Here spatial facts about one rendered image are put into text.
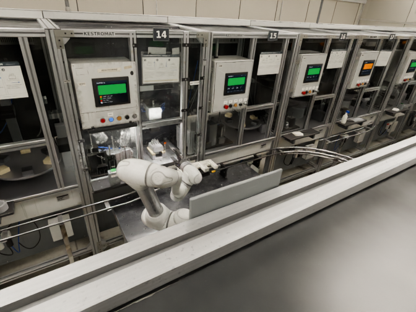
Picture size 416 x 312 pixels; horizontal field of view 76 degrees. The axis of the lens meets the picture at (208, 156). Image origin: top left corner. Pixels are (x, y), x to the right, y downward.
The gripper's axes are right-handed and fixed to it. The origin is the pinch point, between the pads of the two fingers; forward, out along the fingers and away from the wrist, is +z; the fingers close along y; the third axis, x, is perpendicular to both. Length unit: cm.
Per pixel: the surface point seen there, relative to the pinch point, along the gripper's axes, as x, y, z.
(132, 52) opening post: 21, 76, 21
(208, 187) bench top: -36, -44, -2
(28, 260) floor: 127, -112, 51
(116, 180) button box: 46, -17, 8
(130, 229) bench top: 46, -44, -22
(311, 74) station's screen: -175, 50, 18
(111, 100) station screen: 41, 45, 18
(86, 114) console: 58, 36, 20
